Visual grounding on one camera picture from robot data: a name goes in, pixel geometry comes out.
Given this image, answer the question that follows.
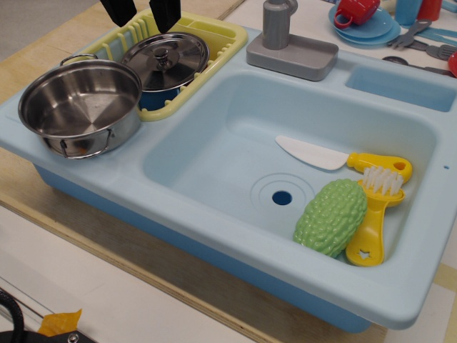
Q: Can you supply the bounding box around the black cable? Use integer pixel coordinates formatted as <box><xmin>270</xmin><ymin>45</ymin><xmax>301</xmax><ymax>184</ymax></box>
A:
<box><xmin>0</xmin><ymin>289</ymin><xmax>25</xmax><ymax>343</ymax></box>

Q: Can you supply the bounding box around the blue toy cup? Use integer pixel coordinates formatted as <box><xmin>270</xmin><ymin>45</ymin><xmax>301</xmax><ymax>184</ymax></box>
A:
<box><xmin>394</xmin><ymin>0</ymin><xmax>422</xmax><ymax>26</ymax></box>

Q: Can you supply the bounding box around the stainless steel pot lid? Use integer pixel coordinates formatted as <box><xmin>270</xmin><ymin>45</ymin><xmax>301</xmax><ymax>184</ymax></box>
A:
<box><xmin>121</xmin><ymin>32</ymin><xmax>210</xmax><ymax>92</ymax></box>

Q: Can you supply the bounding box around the grey toy faucet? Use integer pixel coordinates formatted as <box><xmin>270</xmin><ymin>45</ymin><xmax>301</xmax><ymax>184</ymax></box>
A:
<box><xmin>246</xmin><ymin>1</ymin><xmax>339</xmax><ymax>81</ymax></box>

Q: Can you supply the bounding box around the light blue toy knife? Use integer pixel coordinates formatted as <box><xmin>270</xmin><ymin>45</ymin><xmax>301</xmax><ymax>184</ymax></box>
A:
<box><xmin>418</xmin><ymin>27</ymin><xmax>457</xmax><ymax>40</ymax></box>

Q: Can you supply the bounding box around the green toy bitter gourd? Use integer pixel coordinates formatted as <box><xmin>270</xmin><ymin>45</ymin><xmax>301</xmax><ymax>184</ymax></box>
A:
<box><xmin>293</xmin><ymin>179</ymin><xmax>368</xmax><ymax>258</ymax></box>

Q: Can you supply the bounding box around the yellow plastic dish rack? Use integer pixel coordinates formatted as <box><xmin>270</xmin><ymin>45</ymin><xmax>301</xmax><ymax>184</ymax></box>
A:
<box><xmin>79</xmin><ymin>9</ymin><xmax>248</xmax><ymax>121</ymax></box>

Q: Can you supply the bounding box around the black metal bracket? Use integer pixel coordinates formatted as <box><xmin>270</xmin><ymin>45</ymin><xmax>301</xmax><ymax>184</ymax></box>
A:
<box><xmin>19</xmin><ymin>331</ymin><xmax>95</xmax><ymax>343</ymax></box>

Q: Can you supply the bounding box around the grey toy spatula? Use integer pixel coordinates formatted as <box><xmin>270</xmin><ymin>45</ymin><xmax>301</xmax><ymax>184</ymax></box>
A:
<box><xmin>408</xmin><ymin>40</ymin><xmax>456</xmax><ymax>61</ymax></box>

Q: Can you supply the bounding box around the white yellow toy knife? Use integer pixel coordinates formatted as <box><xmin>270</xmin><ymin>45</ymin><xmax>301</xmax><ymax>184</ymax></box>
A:
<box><xmin>275</xmin><ymin>136</ymin><xmax>413</xmax><ymax>183</ymax></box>

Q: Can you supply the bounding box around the yellow toy scrub brush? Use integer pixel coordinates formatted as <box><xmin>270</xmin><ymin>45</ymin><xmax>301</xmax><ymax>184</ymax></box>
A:
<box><xmin>346</xmin><ymin>166</ymin><xmax>405</xmax><ymax>267</ymax></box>

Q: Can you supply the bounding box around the light blue toy sink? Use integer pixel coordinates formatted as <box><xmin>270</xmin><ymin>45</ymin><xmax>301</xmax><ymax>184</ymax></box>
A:
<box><xmin>1</xmin><ymin>51</ymin><xmax>456</xmax><ymax>332</ymax></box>

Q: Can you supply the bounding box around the red toy cup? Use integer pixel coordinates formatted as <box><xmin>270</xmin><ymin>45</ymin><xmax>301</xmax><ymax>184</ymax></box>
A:
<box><xmin>333</xmin><ymin>0</ymin><xmax>381</xmax><ymax>29</ymax></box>

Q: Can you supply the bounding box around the grey toy fork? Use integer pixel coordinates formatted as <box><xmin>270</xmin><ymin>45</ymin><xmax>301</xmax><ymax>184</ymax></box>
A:
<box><xmin>387</xmin><ymin>19</ymin><xmax>432</xmax><ymax>49</ymax></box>

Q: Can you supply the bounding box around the yellow tape piece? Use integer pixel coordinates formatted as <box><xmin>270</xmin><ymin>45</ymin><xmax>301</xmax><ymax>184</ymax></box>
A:
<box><xmin>37</xmin><ymin>309</ymin><xmax>82</xmax><ymax>337</ymax></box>

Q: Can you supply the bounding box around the blue toy plate stack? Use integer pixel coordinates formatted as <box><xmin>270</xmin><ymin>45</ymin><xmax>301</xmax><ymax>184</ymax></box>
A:
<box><xmin>328</xmin><ymin>6</ymin><xmax>401</xmax><ymax>46</ymax></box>

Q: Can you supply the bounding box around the red toy plate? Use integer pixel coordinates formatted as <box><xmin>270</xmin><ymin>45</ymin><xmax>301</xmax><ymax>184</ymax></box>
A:
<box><xmin>448</xmin><ymin>51</ymin><xmax>457</xmax><ymax>77</ymax></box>

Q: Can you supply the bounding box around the dark grey toy utensil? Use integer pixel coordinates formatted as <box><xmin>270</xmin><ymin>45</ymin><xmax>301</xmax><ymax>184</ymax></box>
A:
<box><xmin>381</xmin><ymin>56</ymin><xmax>454</xmax><ymax>76</ymax></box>

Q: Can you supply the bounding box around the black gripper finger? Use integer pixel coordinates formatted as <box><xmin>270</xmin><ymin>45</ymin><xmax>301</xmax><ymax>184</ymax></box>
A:
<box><xmin>101</xmin><ymin>0</ymin><xmax>137</xmax><ymax>26</ymax></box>
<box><xmin>149</xmin><ymin>0</ymin><xmax>181</xmax><ymax>34</ymax></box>

